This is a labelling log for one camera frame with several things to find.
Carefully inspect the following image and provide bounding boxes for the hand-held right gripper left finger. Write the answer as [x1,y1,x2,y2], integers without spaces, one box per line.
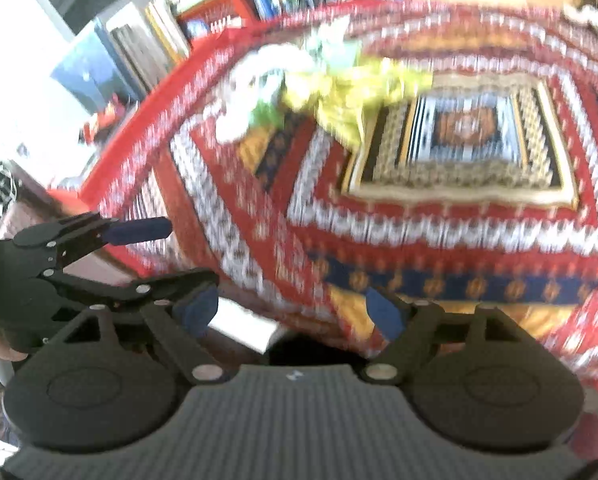
[61,285,230,386]

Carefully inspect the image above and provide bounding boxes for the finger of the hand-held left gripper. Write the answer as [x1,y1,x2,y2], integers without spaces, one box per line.
[11,211,174,266]
[39,268,220,309]

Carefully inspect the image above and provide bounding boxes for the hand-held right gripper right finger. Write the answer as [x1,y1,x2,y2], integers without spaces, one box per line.
[361,286,524,386]

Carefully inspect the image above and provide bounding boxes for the red patterned blanket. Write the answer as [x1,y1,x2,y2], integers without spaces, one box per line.
[49,0,598,396]

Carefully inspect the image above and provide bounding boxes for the red snack packet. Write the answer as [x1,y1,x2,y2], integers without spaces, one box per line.
[81,100,140,143]

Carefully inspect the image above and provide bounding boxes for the leaning large picture books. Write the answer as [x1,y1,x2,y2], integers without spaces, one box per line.
[51,2,192,103]

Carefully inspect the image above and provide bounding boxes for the white crumpled plastic wrapper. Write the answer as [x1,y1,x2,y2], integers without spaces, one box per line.
[216,49,320,142]

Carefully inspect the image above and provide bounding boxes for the red plastic crate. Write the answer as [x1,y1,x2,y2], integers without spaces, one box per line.
[176,0,260,41]

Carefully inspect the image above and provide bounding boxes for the pale green crumpled wrapper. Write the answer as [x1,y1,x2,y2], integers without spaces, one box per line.
[303,14,366,67]

